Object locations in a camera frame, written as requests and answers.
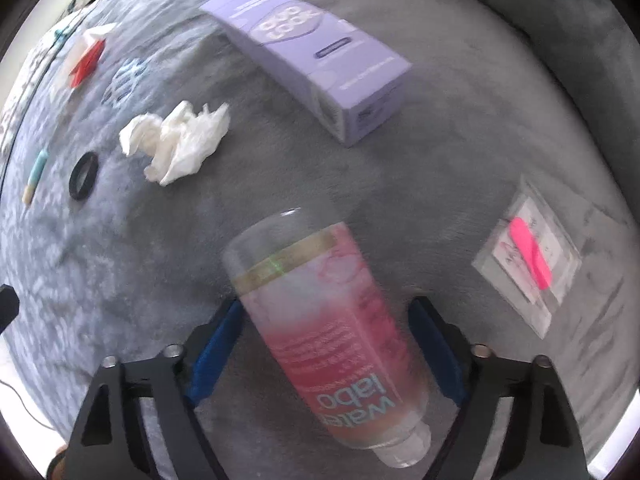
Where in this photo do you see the clear snowflake-shaped plastic piece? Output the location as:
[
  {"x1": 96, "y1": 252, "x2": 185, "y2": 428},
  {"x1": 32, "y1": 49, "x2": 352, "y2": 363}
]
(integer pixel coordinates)
[{"x1": 102, "y1": 57, "x2": 148, "y2": 108}]

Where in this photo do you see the black ring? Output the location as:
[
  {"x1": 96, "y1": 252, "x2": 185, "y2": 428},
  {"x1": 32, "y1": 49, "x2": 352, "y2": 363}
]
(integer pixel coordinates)
[{"x1": 68, "y1": 151, "x2": 100, "y2": 202}]

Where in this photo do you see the purple cardboard box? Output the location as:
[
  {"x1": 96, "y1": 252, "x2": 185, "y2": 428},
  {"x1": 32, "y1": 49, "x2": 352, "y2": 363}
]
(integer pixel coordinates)
[{"x1": 199, "y1": 0, "x2": 413, "y2": 148}]

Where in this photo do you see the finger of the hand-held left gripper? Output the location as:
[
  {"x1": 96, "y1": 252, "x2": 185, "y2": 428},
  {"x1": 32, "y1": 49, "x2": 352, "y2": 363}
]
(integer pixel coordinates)
[{"x1": 0, "y1": 284, "x2": 21, "y2": 333}]

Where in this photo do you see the clear packet with pink item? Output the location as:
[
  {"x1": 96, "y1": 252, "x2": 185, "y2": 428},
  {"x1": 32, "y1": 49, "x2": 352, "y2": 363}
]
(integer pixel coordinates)
[{"x1": 472, "y1": 175, "x2": 583, "y2": 338}]

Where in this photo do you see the small white crumpled tissue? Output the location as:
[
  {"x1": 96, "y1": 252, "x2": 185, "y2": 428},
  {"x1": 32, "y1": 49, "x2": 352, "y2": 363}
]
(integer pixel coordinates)
[{"x1": 119, "y1": 101, "x2": 231, "y2": 187}]

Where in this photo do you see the grey duvet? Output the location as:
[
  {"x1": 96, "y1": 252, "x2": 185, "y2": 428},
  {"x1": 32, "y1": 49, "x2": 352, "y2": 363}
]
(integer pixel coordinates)
[{"x1": 440, "y1": 0, "x2": 640, "y2": 161}]

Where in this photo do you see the red and white packet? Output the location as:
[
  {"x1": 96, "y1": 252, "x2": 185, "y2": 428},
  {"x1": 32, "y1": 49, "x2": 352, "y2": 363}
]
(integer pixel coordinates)
[{"x1": 54, "y1": 22, "x2": 117, "y2": 90}]

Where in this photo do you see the pastel coloured tube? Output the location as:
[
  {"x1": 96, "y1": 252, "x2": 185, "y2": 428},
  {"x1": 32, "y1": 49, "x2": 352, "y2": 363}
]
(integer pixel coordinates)
[{"x1": 22, "y1": 149, "x2": 51, "y2": 206}]

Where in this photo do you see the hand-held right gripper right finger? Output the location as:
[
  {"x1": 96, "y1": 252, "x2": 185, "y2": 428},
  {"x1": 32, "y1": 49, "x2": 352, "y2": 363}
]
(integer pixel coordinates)
[{"x1": 407, "y1": 295, "x2": 588, "y2": 480}]

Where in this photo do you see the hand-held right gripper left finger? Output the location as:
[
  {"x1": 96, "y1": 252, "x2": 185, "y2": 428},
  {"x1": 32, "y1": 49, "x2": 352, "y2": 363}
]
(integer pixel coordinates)
[{"x1": 65, "y1": 297, "x2": 246, "y2": 480}]

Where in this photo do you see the pink labelled plastic bottle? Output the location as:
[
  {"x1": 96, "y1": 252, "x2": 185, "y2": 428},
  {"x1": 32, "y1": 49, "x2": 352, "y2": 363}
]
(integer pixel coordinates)
[{"x1": 222, "y1": 209, "x2": 432, "y2": 468}]

